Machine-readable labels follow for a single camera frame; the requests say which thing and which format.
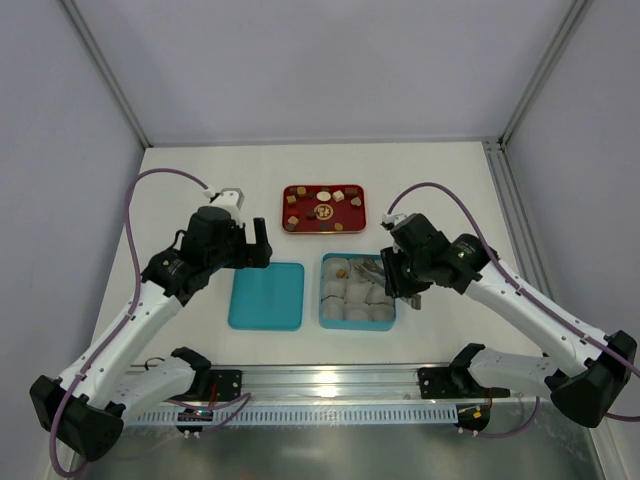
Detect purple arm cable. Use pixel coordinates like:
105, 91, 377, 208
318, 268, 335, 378
49, 168, 252, 477
387, 181, 640, 440

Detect white oval chocolate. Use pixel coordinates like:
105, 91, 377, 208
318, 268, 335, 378
317, 191, 331, 202

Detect metal serving tongs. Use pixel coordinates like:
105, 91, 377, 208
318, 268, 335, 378
353, 257, 422, 311

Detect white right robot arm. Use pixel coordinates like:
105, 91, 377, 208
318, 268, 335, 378
381, 213, 638, 428

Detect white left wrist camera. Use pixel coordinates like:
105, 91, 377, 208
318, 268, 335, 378
203, 188, 245, 225

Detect beige cube chocolate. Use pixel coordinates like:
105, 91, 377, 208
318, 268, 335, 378
332, 190, 345, 202

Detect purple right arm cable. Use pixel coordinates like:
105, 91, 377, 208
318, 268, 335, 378
387, 181, 640, 440

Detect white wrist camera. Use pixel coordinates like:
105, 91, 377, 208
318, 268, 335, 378
203, 188, 245, 225
381, 213, 407, 231

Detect aluminium frame post right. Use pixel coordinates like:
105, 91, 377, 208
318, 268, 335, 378
499, 0, 593, 150

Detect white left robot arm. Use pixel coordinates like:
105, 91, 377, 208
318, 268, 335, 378
29, 206, 272, 462

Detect aluminium frame post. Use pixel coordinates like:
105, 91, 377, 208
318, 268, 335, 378
499, 0, 593, 150
57, 0, 152, 149

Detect teal square box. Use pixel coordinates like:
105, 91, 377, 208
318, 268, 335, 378
318, 253, 397, 332

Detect red rectangular tray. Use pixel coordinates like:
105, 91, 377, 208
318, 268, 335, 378
281, 184, 367, 235

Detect white paper cup liner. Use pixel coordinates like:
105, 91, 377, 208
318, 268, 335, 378
323, 257, 351, 279

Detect aluminium mounting rail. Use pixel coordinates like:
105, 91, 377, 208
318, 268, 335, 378
213, 363, 441, 400

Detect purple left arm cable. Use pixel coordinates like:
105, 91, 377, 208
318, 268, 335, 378
49, 168, 252, 477

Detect brown edged paper liner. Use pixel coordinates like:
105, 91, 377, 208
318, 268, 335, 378
365, 284, 394, 305

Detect teal box lid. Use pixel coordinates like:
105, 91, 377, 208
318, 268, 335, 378
228, 262, 305, 332

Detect aluminium frame post left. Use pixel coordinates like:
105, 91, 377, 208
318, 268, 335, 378
57, 0, 152, 149

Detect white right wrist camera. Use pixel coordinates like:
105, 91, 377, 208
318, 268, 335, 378
381, 213, 407, 231

